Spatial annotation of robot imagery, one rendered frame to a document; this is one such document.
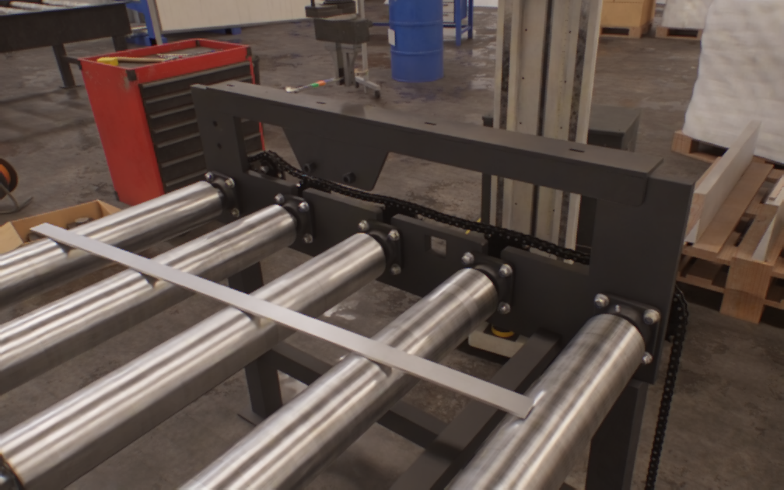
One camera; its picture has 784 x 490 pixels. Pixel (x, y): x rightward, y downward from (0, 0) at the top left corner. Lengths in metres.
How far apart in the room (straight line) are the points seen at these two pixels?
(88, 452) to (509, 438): 0.62
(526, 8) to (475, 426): 1.58
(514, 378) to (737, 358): 1.66
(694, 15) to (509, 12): 7.18
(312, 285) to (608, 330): 0.58
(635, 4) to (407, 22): 3.71
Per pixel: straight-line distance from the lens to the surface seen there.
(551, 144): 1.22
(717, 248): 2.91
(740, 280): 2.91
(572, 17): 2.23
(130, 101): 3.44
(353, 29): 1.49
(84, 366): 2.86
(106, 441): 1.10
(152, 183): 3.55
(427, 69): 6.88
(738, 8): 4.56
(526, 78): 2.36
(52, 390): 2.79
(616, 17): 9.49
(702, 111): 4.74
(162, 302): 1.43
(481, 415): 1.13
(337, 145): 1.50
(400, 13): 6.81
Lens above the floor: 1.55
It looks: 28 degrees down
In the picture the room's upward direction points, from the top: 2 degrees counter-clockwise
